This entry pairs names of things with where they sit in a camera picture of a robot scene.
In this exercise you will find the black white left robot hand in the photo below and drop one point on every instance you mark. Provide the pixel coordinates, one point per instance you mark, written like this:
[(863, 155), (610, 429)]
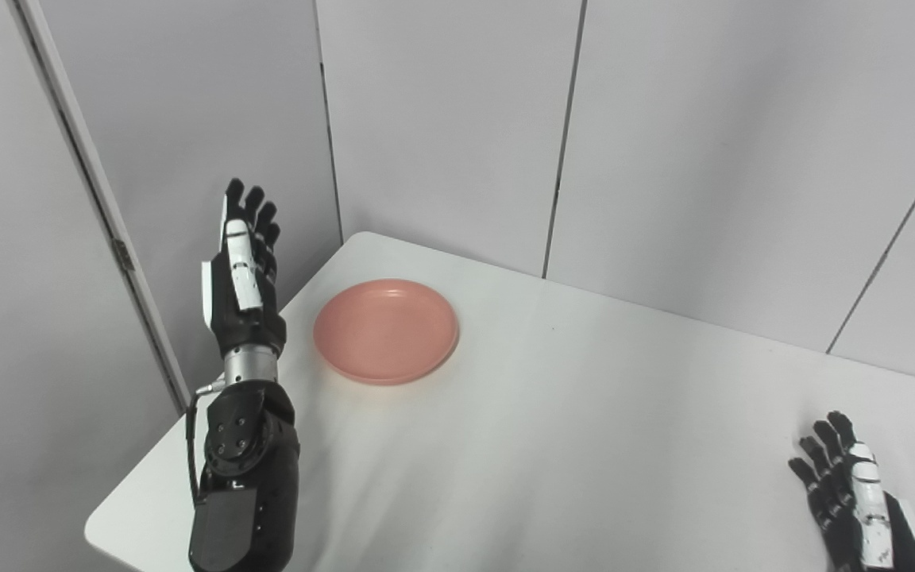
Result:
[(243, 306)]

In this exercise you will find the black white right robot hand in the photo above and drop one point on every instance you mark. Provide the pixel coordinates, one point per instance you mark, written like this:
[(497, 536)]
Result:
[(859, 516)]

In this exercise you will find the pink round plate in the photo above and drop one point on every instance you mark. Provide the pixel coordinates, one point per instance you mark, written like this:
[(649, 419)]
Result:
[(386, 330)]

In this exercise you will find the metal door hinge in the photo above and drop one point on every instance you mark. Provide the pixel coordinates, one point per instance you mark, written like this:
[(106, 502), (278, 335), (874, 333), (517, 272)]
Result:
[(123, 254)]

